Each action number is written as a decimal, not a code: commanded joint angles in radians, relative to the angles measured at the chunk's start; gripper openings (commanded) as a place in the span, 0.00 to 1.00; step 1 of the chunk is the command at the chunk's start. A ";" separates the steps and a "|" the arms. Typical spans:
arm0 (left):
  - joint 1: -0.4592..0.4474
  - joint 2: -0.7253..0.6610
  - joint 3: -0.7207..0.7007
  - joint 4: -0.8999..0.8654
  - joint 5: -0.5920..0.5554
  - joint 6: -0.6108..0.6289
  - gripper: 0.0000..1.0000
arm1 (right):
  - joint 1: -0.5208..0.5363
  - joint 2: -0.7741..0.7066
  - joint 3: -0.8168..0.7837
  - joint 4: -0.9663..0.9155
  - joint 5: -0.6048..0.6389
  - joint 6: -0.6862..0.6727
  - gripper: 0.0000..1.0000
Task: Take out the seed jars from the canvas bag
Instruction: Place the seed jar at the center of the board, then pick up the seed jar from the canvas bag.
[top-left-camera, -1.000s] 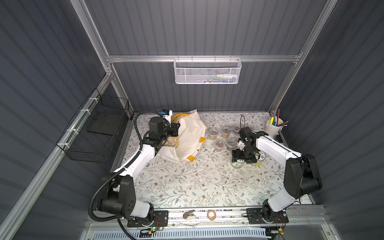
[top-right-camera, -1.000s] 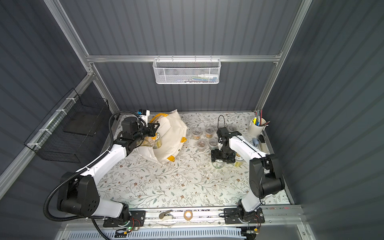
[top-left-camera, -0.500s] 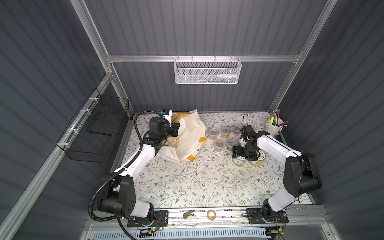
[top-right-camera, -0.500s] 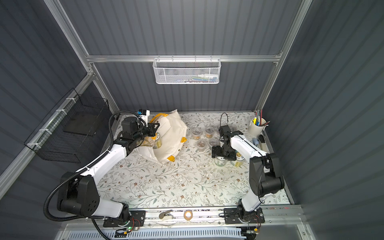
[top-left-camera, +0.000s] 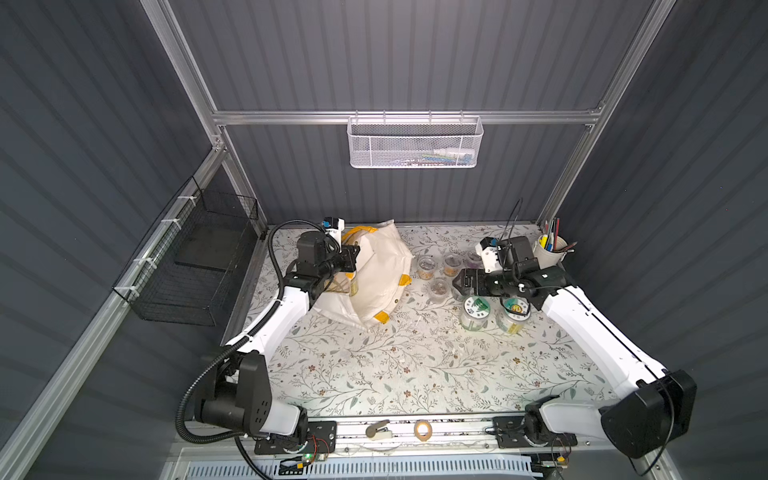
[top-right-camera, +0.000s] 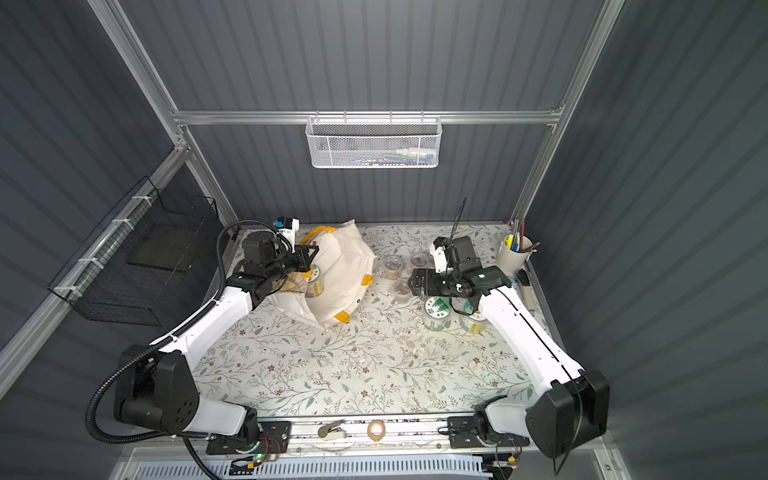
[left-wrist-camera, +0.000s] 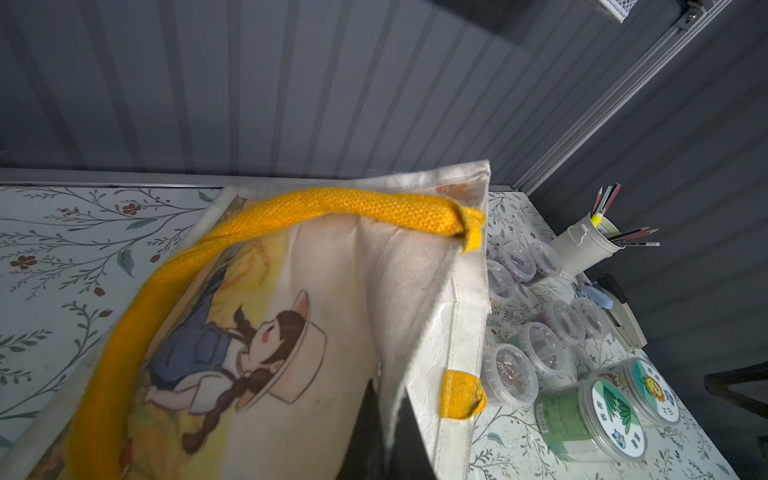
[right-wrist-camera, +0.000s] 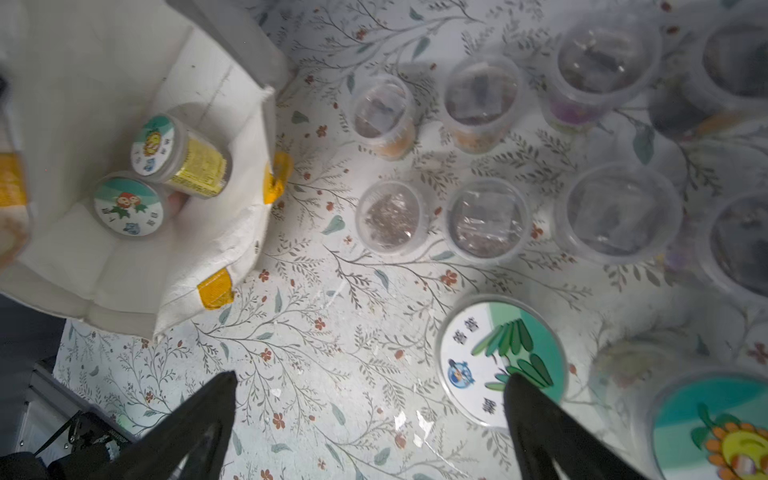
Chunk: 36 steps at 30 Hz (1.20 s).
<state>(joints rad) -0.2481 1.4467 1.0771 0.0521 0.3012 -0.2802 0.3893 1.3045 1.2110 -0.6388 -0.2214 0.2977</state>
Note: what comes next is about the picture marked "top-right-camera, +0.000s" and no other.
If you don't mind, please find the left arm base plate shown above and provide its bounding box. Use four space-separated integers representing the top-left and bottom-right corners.
205 421 292 455

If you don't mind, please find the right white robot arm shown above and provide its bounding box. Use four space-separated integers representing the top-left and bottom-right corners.
408 236 610 459

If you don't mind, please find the white wire wall basket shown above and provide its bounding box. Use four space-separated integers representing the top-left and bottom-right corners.
305 115 443 169

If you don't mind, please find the white pen cup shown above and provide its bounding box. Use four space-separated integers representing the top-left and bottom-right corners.
496 219 540 276

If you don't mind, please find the black wire side basket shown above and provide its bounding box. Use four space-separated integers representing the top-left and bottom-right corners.
48 182 221 328

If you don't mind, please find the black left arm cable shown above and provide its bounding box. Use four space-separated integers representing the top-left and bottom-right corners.
83 219 283 480

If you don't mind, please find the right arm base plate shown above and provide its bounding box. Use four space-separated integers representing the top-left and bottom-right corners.
438 415 531 450

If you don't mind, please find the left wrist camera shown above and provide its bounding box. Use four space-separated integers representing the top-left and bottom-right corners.
274 217 300 248

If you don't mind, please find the orange label seed jar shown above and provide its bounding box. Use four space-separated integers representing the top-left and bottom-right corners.
410 252 431 269

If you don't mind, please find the white canvas tote bag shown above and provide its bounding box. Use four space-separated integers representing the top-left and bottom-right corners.
269 220 376 329

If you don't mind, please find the beige tape dispenser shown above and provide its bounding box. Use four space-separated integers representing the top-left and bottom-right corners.
317 420 347 441

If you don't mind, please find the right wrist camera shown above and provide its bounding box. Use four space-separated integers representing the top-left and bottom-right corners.
429 237 451 273

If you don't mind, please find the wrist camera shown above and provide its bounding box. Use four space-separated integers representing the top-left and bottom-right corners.
274 217 300 248
429 237 451 273

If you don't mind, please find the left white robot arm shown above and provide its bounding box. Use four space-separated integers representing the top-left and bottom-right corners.
113 231 319 449

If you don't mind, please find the grey stapler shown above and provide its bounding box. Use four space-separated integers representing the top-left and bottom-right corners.
516 269 536 311

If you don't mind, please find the sunflower bottom seed jar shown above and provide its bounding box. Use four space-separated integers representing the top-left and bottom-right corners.
458 302 489 335

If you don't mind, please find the masking tape roll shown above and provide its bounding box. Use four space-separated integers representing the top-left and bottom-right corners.
367 420 386 443

